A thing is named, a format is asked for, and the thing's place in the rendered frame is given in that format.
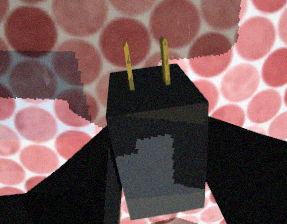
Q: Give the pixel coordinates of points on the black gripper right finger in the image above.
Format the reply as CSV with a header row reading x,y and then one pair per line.
x,y
247,173

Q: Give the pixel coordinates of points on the black two-prong plug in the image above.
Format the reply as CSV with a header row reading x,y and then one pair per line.
x,y
158,123

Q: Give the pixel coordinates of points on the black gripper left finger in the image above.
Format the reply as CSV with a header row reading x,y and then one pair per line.
x,y
85,190

